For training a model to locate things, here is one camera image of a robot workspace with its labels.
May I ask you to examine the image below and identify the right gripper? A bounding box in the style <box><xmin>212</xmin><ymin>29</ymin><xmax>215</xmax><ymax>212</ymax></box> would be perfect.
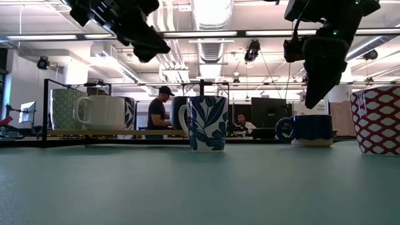
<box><xmin>301</xmin><ymin>21</ymin><xmax>350</xmax><ymax>109</ymax></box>

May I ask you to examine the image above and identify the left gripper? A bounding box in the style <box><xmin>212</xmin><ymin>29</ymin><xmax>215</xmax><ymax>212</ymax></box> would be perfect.
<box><xmin>118</xmin><ymin>18</ymin><xmax>171</xmax><ymax>63</ymax></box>

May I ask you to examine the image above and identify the blue mug beige base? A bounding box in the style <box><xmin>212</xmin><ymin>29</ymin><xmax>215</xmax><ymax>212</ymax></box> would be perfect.
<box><xmin>275</xmin><ymin>114</ymin><xmax>334</xmax><ymax>148</ymax></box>

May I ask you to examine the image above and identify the red white patterned mug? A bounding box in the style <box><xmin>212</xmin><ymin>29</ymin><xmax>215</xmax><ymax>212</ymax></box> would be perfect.
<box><xmin>349</xmin><ymin>86</ymin><xmax>400</xmax><ymax>157</ymax></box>

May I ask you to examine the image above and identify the blue floral white mug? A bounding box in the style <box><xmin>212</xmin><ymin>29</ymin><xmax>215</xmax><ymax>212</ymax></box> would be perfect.
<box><xmin>178</xmin><ymin>95</ymin><xmax>229</xmax><ymax>154</ymax></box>
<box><xmin>124</xmin><ymin>96</ymin><xmax>136</xmax><ymax>131</ymax></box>

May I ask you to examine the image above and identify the dark navy mug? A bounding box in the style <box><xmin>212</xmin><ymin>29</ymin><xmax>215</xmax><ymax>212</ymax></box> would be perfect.
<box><xmin>169</xmin><ymin>96</ymin><xmax>189</xmax><ymax>131</ymax></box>

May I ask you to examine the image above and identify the pink curtain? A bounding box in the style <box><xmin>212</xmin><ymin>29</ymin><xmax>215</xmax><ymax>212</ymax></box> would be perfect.
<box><xmin>329</xmin><ymin>100</ymin><xmax>357</xmax><ymax>137</ymax></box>

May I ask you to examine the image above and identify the person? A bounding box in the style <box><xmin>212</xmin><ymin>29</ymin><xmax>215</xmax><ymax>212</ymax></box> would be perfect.
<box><xmin>232</xmin><ymin>112</ymin><xmax>258</xmax><ymax>138</ymax></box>
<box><xmin>145</xmin><ymin>85</ymin><xmax>176</xmax><ymax>140</ymax></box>

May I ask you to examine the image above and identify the white mug green inside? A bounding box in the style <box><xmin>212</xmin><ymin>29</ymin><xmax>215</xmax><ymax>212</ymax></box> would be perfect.
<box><xmin>72</xmin><ymin>94</ymin><xmax>126</xmax><ymax>131</ymax></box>

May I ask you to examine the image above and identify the green patterned mug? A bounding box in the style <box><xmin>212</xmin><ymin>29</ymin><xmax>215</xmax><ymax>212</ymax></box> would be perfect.
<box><xmin>50</xmin><ymin>88</ymin><xmax>89</xmax><ymax>131</ymax></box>

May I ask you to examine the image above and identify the white computer monitor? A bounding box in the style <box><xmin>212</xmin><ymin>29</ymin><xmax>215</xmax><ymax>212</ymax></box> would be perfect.
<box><xmin>17</xmin><ymin>100</ymin><xmax>37</xmax><ymax>124</ymax></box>

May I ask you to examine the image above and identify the green table mat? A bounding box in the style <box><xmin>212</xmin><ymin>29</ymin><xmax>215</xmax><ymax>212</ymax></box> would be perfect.
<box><xmin>0</xmin><ymin>140</ymin><xmax>400</xmax><ymax>225</ymax></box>

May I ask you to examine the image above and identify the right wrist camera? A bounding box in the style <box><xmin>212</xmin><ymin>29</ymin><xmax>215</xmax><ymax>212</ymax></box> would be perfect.
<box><xmin>282</xmin><ymin>36</ymin><xmax>309</xmax><ymax>63</ymax></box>

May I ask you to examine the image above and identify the silver ventilation duct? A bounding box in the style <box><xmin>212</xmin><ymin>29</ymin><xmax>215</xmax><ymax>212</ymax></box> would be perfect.
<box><xmin>190</xmin><ymin>0</ymin><xmax>235</xmax><ymax>81</ymax></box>

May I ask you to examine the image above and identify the black overhead camera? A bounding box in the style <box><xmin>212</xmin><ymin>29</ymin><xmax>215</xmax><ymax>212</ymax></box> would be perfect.
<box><xmin>243</xmin><ymin>38</ymin><xmax>262</xmax><ymax>63</ymax></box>

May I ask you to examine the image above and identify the black overhead frame beam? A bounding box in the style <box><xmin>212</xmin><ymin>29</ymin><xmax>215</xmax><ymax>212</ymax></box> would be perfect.
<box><xmin>0</xmin><ymin>28</ymin><xmax>400</xmax><ymax>43</ymax></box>

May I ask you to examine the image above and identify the wooden shelf black frame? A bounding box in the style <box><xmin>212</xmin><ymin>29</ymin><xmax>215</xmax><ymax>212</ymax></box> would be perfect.
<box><xmin>42</xmin><ymin>77</ymin><xmax>206</xmax><ymax>149</ymax></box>

